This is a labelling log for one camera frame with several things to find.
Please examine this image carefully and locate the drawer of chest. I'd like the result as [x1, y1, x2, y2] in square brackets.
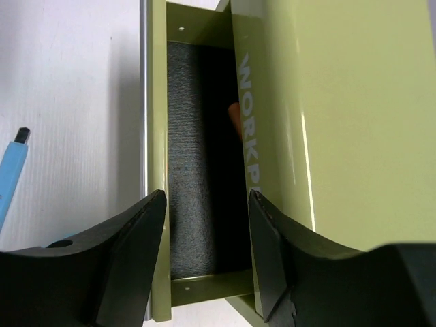
[140, 1, 253, 322]

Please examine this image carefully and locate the orange capped highlighter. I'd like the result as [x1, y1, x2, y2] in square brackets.
[228, 102, 243, 140]

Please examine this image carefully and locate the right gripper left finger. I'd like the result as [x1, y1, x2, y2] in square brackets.
[1, 190, 167, 326]

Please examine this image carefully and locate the blue uncapped highlighter pen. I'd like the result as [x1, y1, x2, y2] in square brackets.
[0, 127, 31, 228]

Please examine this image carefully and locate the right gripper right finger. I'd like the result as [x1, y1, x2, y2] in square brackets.
[249, 191, 435, 326]

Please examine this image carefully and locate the green metal drawer chest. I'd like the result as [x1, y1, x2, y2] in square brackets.
[230, 1, 435, 252]

